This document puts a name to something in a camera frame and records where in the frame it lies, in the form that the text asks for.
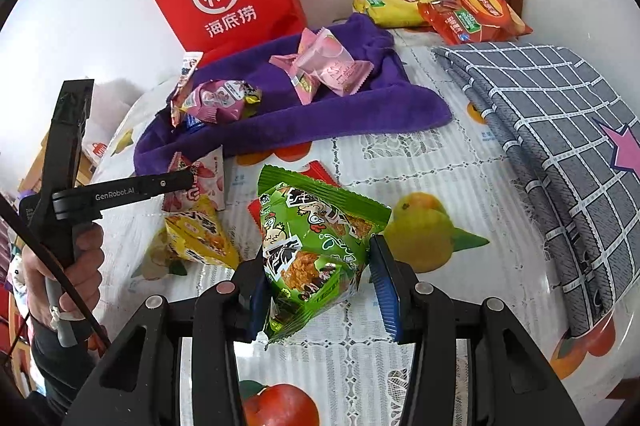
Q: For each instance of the red chips bag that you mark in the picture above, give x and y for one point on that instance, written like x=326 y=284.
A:
x=473 y=21

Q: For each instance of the green snack bag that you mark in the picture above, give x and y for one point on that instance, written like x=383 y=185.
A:
x=314 y=249

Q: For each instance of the light pink snack packet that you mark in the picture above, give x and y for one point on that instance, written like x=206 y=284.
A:
x=183 y=86

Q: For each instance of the yellow snack packet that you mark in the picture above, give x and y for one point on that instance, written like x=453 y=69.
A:
x=196 y=235

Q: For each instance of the large pink snack bag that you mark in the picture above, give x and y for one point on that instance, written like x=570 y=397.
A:
x=321 y=60

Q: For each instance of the person's left hand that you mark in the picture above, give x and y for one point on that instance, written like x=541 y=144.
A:
x=84 y=274

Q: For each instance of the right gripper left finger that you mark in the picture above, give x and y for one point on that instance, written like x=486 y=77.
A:
x=229 y=312

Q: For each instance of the cardboard box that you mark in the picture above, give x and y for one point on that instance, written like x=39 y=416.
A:
x=32 y=181

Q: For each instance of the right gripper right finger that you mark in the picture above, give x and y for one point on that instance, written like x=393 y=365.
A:
x=418 y=314

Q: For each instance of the small red snack packet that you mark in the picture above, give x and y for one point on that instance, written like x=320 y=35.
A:
x=313 y=178

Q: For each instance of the yellow chips bag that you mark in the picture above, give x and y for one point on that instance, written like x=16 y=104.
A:
x=391 y=13

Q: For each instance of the purple towel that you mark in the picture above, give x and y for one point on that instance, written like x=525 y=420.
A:
x=387 y=103

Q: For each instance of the pink snack bag with character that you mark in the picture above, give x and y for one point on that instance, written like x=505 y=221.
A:
x=222 y=101

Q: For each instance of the white plastic bag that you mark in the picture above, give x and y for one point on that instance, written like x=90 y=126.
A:
x=111 y=101

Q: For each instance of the grey checked folded cloth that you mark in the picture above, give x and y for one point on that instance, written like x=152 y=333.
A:
x=574 y=145

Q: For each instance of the blue snack packet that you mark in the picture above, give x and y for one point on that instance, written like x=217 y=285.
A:
x=191 y=124

